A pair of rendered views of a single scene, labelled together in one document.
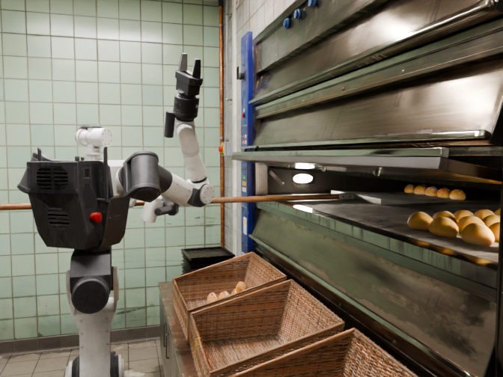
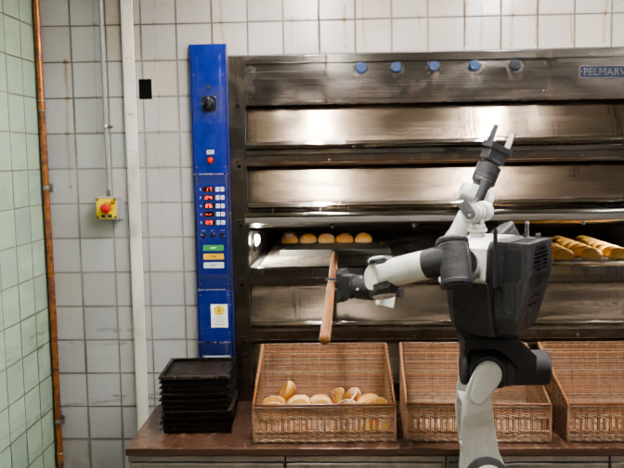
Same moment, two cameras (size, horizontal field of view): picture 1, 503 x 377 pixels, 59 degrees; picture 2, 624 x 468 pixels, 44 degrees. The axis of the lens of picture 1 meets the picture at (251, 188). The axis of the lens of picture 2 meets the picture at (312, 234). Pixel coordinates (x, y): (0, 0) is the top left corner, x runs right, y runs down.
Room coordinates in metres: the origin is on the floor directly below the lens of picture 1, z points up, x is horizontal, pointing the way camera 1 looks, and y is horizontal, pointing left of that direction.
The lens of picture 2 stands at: (1.35, 3.05, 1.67)
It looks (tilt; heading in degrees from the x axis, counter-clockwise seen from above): 6 degrees down; 288
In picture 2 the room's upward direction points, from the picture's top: 1 degrees counter-clockwise
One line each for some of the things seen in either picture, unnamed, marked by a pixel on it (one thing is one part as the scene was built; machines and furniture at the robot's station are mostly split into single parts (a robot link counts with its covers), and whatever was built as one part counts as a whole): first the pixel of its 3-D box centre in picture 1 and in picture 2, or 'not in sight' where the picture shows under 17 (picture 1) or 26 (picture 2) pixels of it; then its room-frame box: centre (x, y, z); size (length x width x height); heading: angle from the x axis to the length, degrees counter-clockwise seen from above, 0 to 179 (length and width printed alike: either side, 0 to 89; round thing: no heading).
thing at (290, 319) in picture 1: (257, 336); (469, 388); (1.69, -0.03, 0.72); 0.56 x 0.49 x 0.28; 14
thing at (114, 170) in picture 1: (84, 198); (495, 279); (1.54, 0.58, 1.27); 0.34 x 0.30 x 0.36; 72
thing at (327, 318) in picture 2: (177, 201); (331, 284); (2.16, 0.36, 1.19); 1.71 x 0.03 x 0.03; 105
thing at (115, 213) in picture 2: (227, 149); (109, 207); (3.22, 0.17, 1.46); 0.10 x 0.07 x 0.10; 16
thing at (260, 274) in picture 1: (224, 291); (324, 389); (2.26, 0.14, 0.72); 0.56 x 0.49 x 0.28; 17
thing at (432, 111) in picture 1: (320, 125); (455, 184); (1.78, -0.27, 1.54); 1.79 x 0.11 x 0.19; 16
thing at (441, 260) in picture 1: (325, 219); (453, 270); (1.79, -0.30, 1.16); 1.80 x 0.06 x 0.04; 16
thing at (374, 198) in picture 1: (382, 195); (335, 247); (2.45, -0.72, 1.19); 0.55 x 0.36 x 0.03; 15
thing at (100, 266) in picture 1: (92, 276); (503, 358); (1.52, 0.55, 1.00); 0.28 x 0.13 x 0.18; 17
